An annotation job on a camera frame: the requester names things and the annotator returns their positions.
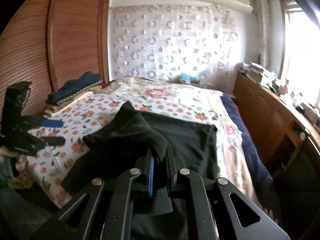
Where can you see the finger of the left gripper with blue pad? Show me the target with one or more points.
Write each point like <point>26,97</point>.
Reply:
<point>52,123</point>

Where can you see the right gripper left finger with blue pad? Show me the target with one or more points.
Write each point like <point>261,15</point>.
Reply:
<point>148,173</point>

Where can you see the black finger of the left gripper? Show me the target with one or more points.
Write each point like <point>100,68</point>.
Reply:
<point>53,141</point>

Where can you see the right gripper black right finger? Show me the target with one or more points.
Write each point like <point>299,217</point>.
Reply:
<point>173,165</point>

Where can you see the black t-shirt with white print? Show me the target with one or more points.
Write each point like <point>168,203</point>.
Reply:
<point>131,135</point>

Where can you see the person's left hand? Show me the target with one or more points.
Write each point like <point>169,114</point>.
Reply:
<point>21,159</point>

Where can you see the dark navy folded garment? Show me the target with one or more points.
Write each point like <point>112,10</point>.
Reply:
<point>71,87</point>

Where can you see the yellow patterned folded cloth stack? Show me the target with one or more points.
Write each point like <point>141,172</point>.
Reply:
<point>51,109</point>

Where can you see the floral bed quilt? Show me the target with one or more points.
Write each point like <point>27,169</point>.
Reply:
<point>93,110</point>

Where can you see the navy blue blanket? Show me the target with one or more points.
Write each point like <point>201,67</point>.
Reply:
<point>260,176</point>

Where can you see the blue tissue pack box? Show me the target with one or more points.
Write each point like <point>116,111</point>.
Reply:
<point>188,79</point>

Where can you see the wooden louvered wardrobe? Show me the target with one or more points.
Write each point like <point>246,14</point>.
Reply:
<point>48,42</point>

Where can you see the long wooden sideboard cabinet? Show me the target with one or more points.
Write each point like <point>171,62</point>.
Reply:
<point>280,133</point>

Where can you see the sheer circle-pattern curtain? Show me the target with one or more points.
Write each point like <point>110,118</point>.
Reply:
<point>163,42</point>

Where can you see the stack of books and papers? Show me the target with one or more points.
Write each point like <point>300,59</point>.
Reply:
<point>257,73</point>

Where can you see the pink figurine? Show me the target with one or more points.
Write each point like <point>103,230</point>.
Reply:
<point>283,89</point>

